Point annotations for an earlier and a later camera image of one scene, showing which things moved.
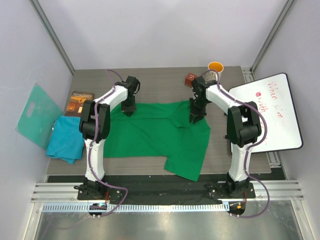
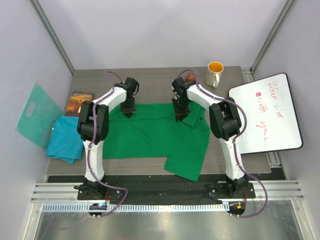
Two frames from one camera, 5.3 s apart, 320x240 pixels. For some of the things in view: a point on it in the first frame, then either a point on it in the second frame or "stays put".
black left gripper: (128, 110) stays put
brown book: (75, 105) stays put
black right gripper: (199, 114) → (180, 114)
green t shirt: (159, 130) stays put
